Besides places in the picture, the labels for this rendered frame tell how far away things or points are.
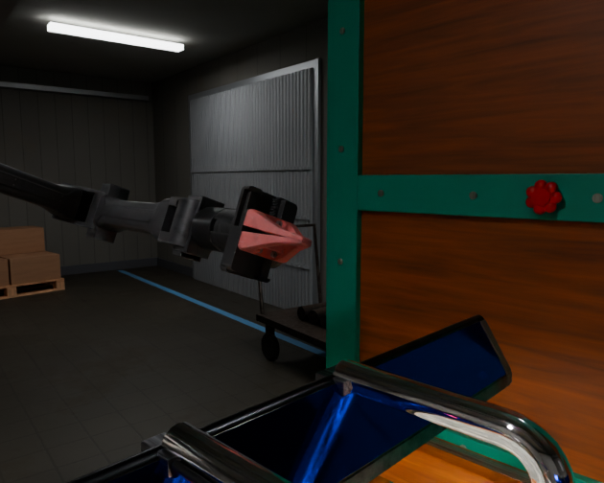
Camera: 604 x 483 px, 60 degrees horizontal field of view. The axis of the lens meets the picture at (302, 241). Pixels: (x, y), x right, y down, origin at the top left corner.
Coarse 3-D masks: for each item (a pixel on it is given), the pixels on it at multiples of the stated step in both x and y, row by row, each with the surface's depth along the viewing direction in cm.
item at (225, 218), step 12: (252, 192) 59; (264, 192) 61; (240, 204) 59; (252, 204) 59; (264, 204) 61; (216, 216) 64; (228, 216) 62; (240, 216) 59; (216, 228) 62; (228, 228) 60; (216, 240) 63; (228, 240) 59; (252, 264) 61; (264, 264) 61; (252, 276) 61; (264, 276) 61
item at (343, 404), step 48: (432, 336) 50; (480, 336) 55; (336, 384) 39; (432, 384) 46; (480, 384) 51; (240, 432) 32; (288, 432) 35; (336, 432) 37; (384, 432) 40; (432, 432) 44; (96, 480) 26; (144, 480) 28; (336, 480) 35
